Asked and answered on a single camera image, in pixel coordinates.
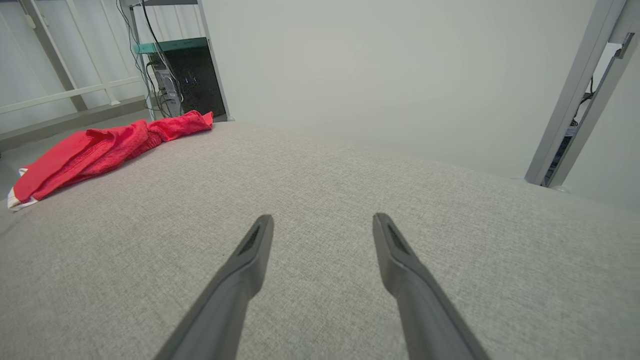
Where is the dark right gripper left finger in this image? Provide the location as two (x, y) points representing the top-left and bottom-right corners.
(152, 214), (275, 360)

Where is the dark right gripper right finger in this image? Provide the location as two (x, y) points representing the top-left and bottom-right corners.
(372, 213), (492, 360)

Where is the red shirt navy lettering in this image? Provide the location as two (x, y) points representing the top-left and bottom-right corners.
(7, 110), (215, 211)

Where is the grey electronic device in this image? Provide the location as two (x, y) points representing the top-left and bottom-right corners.
(154, 69), (184, 119)

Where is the black mesh computer case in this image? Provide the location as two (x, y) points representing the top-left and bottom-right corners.
(149, 47), (227, 120)

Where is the metal shelf rack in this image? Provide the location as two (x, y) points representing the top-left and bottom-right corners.
(120, 0), (235, 123)

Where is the teal shelf board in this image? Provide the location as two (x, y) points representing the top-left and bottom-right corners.
(134, 37), (208, 55)

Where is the grey aluminium partition post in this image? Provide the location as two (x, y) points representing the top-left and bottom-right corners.
(524, 0), (640, 188)

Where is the thin black post cable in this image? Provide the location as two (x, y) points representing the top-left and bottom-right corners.
(565, 75), (601, 138)

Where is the white metal railing frame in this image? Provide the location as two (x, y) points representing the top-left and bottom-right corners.
(0, 0), (151, 116)

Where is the black cable bundle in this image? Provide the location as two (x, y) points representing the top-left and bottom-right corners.
(116, 0), (176, 118)

